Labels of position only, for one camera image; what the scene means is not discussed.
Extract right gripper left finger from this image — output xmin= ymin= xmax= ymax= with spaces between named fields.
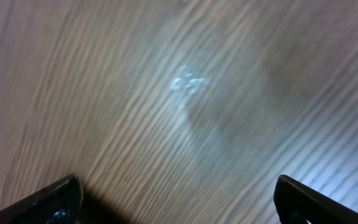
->
xmin=0 ymin=174 xmax=83 ymax=224

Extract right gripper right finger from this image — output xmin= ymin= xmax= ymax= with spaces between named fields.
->
xmin=273 ymin=175 xmax=358 ymax=224

